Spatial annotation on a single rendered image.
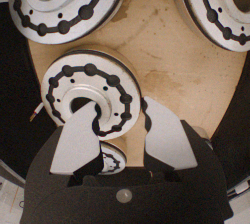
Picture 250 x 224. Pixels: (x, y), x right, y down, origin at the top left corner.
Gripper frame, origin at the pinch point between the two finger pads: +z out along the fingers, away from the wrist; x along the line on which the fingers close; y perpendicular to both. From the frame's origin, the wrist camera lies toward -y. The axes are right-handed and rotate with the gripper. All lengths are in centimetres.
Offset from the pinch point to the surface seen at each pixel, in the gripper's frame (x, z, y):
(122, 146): -0.1, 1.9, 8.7
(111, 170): -2.3, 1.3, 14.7
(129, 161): 1.0, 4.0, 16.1
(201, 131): 11.5, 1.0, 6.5
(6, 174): -30.1, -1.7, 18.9
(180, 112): 7.6, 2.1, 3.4
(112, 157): -1.6, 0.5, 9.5
